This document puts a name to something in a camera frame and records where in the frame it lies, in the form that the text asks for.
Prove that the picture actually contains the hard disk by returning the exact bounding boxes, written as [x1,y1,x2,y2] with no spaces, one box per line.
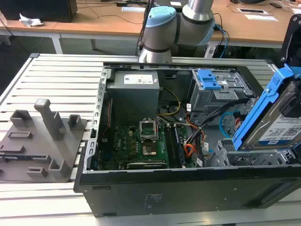
[231,63,301,152]

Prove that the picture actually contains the grey metal disk bay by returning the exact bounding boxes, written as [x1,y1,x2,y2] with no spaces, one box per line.
[211,138,301,167]

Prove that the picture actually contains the black RAM slot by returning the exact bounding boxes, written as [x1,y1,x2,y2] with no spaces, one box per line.
[164,124,184,169]

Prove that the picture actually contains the white paper sheet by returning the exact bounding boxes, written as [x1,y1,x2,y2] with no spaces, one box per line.
[244,13,279,22]
[121,6,146,13]

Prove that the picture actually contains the grey metal drive cage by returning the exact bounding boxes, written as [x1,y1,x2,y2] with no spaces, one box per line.
[188,68,257,122]

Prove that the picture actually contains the grey power supply unit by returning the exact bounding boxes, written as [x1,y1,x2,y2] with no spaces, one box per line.
[106,70,161,114]

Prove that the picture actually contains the wooden desk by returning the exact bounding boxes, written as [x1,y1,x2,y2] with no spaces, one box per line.
[0,0,301,55]

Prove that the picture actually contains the black open PC case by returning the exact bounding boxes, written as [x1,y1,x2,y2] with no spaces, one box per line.
[73,61,301,218]

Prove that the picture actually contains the green motherboard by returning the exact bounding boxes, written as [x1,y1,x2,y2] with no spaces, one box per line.
[96,117,196,170]

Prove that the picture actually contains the black monitor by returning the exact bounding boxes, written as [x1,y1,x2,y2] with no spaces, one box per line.
[0,0,78,23]

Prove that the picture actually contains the crumpled white paper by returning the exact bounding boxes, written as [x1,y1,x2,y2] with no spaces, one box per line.
[18,12,45,27]

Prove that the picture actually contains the grey parts rack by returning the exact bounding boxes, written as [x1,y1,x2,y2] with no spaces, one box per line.
[0,98,88,183]

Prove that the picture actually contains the blue cable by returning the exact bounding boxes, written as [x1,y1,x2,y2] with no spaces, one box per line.
[212,23,230,58]

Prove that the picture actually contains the blue drive carrier handle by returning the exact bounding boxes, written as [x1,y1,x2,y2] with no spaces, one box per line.
[197,68,223,90]

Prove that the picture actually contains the blue wire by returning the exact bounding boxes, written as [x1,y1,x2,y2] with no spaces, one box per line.
[218,111,237,140]

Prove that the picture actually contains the black wire bundle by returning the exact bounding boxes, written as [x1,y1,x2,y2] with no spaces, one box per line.
[185,98,250,146]

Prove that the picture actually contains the yellow wire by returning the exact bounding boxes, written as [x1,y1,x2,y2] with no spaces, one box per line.
[157,87,182,116]

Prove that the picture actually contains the orange wire bundle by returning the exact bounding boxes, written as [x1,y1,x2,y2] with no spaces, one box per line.
[184,143,201,159]

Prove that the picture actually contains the black cable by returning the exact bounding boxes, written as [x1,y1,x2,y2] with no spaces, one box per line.
[136,0,156,57]

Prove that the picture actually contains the CPU socket metal frame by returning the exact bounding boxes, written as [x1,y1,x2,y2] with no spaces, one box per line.
[138,119,158,143]

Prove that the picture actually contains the red wire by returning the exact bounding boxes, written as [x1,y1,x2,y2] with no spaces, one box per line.
[100,98,114,139]

